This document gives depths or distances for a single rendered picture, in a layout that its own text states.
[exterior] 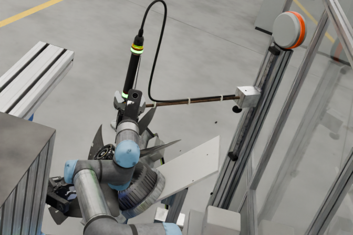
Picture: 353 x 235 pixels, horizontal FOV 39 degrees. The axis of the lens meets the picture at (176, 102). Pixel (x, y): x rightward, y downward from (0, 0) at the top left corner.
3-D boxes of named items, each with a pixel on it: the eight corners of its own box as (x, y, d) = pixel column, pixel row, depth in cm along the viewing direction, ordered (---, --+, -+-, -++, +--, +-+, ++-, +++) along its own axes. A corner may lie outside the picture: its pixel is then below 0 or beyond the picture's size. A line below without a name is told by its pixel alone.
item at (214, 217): (234, 223, 257) (241, 208, 251) (234, 247, 243) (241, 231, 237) (202, 215, 256) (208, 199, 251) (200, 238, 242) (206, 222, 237)
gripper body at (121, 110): (115, 119, 180) (113, 140, 169) (119, 99, 175) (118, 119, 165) (136, 123, 181) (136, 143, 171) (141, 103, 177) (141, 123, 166)
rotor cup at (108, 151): (131, 155, 231) (113, 135, 226) (133, 170, 217) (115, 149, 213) (106, 173, 232) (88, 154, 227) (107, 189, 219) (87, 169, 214)
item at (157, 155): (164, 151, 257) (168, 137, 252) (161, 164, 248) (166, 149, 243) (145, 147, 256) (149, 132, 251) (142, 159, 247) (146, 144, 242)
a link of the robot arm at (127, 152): (112, 168, 156) (116, 147, 152) (113, 147, 166) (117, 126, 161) (136, 172, 158) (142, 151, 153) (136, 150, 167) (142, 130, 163)
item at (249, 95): (249, 99, 236) (255, 84, 232) (258, 107, 231) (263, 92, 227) (231, 100, 231) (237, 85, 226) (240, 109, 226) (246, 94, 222)
